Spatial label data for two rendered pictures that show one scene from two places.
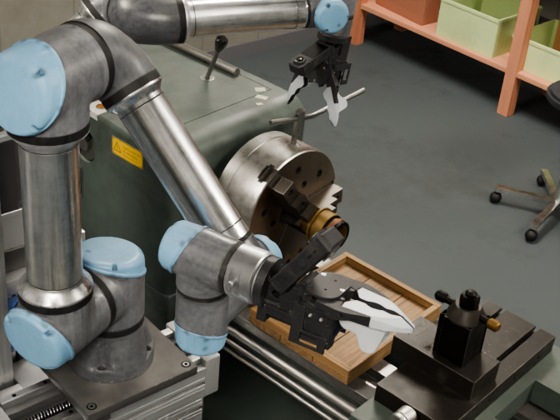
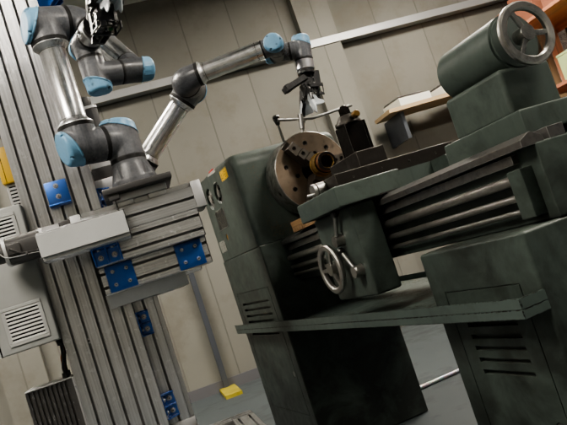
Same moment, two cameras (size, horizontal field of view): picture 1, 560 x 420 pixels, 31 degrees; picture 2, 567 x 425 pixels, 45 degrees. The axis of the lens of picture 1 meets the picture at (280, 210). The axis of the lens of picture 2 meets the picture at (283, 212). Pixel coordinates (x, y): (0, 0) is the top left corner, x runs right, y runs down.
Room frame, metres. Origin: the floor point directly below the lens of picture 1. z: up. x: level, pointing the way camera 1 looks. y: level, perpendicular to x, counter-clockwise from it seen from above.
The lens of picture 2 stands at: (-0.39, -1.22, 0.77)
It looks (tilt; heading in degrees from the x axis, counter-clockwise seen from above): 4 degrees up; 29
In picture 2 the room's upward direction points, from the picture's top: 18 degrees counter-clockwise
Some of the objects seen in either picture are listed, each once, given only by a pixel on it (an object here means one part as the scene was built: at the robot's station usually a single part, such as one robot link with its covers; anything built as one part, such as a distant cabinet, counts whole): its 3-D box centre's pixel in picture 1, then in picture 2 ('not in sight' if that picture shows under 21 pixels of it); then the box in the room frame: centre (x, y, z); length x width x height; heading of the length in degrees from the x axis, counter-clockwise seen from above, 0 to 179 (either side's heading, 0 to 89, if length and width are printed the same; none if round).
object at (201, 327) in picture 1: (207, 307); (100, 74); (1.15, 0.09, 1.46); 0.11 x 0.08 x 0.11; 154
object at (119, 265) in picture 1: (107, 281); (119, 139); (1.37, 0.28, 1.33); 0.13 x 0.12 x 0.14; 154
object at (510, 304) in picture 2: not in sight; (392, 293); (1.86, -0.26, 0.55); 2.10 x 0.60 x 0.02; 51
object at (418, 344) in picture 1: (444, 357); (358, 164); (1.66, -0.38, 1.00); 0.20 x 0.10 x 0.05; 51
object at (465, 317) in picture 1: (467, 310); (347, 120); (1.65, -0.40, 1.14); 0.08 x 0.08 x 0.03
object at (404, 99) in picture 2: not in sight; (407, 102); (4.99, 0.41, 1.68); 0.33 x 0.31 x 0.08; 132
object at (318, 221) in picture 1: (324, 227); (322, 164); (1.99, -0.11, 1.08); 0.09 x 0.09 x 0.09; 51
